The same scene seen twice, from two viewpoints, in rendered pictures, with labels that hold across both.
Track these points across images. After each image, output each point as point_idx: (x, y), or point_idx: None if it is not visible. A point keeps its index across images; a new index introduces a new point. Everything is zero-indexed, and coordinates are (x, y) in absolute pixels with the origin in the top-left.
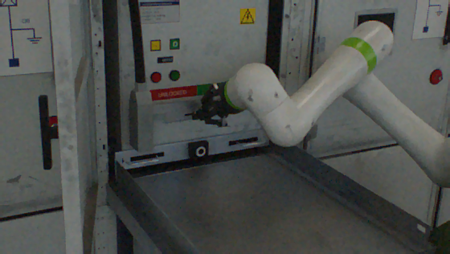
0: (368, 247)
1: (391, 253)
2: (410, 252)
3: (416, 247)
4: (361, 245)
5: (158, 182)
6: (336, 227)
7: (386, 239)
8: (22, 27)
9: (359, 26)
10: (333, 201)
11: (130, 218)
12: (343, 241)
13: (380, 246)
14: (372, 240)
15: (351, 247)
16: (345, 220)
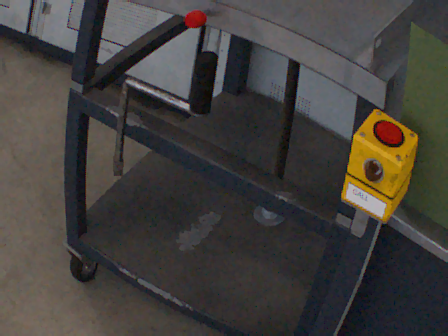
0: (320, 21)
1: (328, 39)
2: (349, 56)
3: (366, 61)
4: (319, 16)
5: None
6: (342, 2)
7: (361, 38)
8: None
9: None
10: (401, 7)
11: None
12: (312, 4)
13: (336, 31)
14: (343, 26)
15: (305, 9)
16: (367, 10)
